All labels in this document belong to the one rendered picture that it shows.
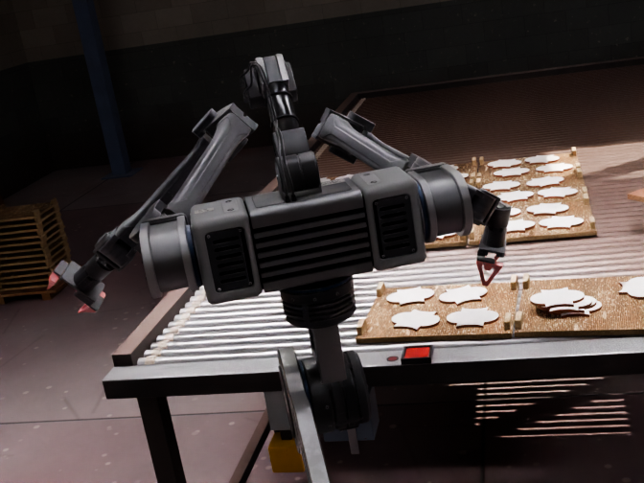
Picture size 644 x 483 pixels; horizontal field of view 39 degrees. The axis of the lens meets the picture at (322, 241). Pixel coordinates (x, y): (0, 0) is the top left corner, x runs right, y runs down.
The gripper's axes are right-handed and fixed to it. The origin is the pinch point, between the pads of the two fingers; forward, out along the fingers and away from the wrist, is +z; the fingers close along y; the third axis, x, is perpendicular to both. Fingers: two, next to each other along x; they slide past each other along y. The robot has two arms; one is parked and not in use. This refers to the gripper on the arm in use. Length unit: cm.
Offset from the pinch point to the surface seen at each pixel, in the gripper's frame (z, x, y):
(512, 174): 16, 4, -138
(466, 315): 12.6, -3.2, 0.5
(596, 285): 4.9, 30.1, -18.0
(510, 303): 10.8, 7.8, -8.3
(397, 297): 19.0, -23.5, -14.8
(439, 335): 14.9, -9.0, 10.4
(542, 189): 13, 16, -117
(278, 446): 49, -45, 26
